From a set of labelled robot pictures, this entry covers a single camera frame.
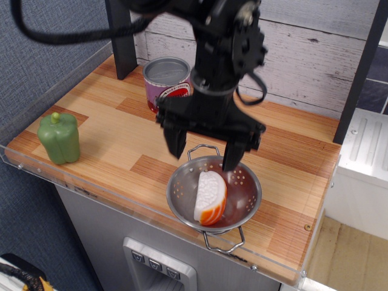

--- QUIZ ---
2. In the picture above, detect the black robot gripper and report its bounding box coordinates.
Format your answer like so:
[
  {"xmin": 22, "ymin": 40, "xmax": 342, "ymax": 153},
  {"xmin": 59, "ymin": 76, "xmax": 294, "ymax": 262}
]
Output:
[{"xmin": 156, "ymin": 90, "xmax": 266, "ymax": 172}]

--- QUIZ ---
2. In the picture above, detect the orange white apple slice toy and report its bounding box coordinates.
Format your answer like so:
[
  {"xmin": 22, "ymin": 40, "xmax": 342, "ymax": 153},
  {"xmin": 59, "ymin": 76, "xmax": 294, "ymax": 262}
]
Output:
[{"xmin": 193, "ymin": 171, "xmax": 227, "ymax": 226}]

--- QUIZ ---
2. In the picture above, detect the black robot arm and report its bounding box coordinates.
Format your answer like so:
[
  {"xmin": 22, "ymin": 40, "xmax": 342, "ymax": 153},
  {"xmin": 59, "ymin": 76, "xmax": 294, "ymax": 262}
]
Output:
[{"xmin": 114, "ymin": 1, "xmax": 267, "ymax": 171}]

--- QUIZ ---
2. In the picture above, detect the stainless steel colander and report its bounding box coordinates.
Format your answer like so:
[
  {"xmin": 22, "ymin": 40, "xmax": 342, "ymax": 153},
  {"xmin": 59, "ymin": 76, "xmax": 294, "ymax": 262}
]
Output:
[{"xmin": 166, "ymin": 153, "xmax": 262, "ymax": 255}]

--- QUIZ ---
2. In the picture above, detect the purple red cherries can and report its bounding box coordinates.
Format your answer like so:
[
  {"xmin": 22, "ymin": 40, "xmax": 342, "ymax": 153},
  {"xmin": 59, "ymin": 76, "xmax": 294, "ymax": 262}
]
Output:
[{"xmin": 142, "ymin": 56, "xmax": 191, "ymax": 113}]

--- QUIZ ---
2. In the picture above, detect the grey toy fridge cabinet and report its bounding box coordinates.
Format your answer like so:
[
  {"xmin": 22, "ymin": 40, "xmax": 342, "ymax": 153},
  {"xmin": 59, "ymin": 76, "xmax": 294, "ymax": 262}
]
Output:
[{"xmin": 57, "ymin": 186, "xmax": 281, "ymax": 290}]

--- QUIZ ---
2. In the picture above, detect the green toy bell pepper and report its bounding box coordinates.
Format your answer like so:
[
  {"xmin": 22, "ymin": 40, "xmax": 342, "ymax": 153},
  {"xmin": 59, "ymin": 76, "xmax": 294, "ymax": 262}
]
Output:
[{"xmin": 37, "ymin": 112, "xmax": 80, "ymax": 165}]

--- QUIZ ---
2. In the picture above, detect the white toy sink unit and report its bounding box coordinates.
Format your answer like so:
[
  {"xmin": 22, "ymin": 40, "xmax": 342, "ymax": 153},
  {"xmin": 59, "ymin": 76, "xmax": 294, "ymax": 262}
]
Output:
[{"xmin": 324, "ymin": 109, "xmax": 387, "ymax": 239}]

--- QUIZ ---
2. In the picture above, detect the yellow orange object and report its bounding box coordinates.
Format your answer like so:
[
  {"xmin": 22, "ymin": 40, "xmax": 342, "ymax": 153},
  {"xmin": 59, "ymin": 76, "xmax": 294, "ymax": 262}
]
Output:
[{"xmin": 39, "ymin": 277, "xmax": 55, "ymax": 291}]

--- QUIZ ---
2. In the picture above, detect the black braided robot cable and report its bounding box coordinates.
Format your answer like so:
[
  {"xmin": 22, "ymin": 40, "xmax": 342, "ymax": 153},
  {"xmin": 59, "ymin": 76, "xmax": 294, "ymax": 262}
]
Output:
[{"xmin": 10, "ymin": 0, "xmax": 152, "ymax": 45}]

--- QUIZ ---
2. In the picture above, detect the dark grey left post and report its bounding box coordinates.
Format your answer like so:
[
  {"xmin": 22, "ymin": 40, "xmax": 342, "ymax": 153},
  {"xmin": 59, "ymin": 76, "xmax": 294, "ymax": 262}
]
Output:
[{"xmin": 105, "ymin": 0, "xmax": 138, "ymax": 80}]

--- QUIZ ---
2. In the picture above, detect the dark grey post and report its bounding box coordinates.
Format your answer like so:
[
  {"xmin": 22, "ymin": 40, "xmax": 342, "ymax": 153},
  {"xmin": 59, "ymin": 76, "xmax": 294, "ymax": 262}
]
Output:
[
  {"xmin": 333, "ymin": 0, "xmax": 387, "ymax": 145},
  {"xmin": 105, "ymin": 0, "xmax": 138, "ymax": 80}
]

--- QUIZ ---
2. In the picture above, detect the dark grey right post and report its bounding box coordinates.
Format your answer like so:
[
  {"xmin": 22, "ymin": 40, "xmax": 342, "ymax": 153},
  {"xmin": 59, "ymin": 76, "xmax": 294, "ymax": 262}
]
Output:
[{"xmin": 333, "ymin": 0, "xmax": 387, "ymax": 145}]

